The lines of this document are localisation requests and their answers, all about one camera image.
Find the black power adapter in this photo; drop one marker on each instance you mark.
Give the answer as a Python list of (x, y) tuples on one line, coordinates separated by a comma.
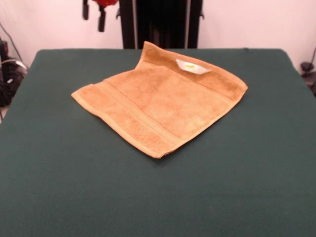
[(306, 66)]

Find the black power brick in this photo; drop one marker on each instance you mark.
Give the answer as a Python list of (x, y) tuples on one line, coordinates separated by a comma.
[(3, 47)]

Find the dark green table cloth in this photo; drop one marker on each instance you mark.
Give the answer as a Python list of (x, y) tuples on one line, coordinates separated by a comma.
[(74, 172)]

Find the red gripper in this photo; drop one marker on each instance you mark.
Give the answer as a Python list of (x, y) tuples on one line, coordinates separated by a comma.
[(103, 3)]

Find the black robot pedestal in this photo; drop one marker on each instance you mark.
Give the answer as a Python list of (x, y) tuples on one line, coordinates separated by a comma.
[(127, 24)]

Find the tan terry towel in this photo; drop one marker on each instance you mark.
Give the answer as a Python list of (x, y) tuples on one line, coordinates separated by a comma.
[(160, 106)]

